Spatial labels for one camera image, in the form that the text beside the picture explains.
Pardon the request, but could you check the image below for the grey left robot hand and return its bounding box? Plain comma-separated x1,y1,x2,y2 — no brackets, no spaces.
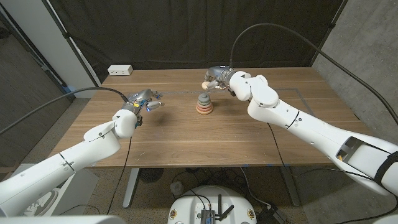
123,88,165,114

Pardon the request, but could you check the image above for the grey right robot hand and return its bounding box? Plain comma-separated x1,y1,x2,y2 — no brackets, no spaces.
201,65,239,93

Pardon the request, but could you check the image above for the white power strip box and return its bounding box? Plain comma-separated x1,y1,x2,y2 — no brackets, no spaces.
107,64,134,77

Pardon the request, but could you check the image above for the black backdrop curtain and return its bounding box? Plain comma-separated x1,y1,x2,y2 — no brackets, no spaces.
48,0,346,82

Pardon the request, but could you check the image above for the small black floor fan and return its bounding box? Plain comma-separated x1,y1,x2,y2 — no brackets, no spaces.
139,167,165,184

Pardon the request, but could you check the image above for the black backdrop stand pole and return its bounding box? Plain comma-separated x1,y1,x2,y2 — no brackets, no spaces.
309,0,349,68
42,0,102,88

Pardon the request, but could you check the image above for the white table leg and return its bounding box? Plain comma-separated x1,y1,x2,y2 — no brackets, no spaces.
123,167,141,208

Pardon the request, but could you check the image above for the grey round floor object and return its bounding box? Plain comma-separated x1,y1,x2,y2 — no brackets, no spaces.
170,181,185,196

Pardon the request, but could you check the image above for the white floor platform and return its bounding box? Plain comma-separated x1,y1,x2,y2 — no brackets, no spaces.
18,167,100,217

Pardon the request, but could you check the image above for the white robot torso base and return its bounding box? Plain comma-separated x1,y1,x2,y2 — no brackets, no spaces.
167,185,258,224

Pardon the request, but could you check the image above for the grey table leg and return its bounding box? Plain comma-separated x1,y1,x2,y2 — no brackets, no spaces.
279,166,301,208

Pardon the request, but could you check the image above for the grey antenna radio box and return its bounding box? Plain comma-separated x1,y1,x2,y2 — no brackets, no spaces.
198,194,236,224

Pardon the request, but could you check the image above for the black power adapter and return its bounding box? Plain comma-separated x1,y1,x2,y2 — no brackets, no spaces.
256,205,287,224

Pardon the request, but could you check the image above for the thin black left wrist cable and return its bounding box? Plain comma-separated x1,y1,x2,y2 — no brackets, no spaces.
58,136,133,216

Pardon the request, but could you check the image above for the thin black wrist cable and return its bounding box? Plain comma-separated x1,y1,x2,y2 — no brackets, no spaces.
267,123,398,224
58,136,133,216

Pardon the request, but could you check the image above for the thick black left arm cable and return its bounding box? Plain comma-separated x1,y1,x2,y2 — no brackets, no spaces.
0,86,130,135

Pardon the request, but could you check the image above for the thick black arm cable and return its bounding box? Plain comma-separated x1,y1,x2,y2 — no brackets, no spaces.
0,86,130,135
229,22,398,125

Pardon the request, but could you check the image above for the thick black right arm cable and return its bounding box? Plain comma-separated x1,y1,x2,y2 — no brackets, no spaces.
229,22,398,125

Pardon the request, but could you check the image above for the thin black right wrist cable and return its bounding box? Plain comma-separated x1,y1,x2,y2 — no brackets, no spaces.
267,123,398,224

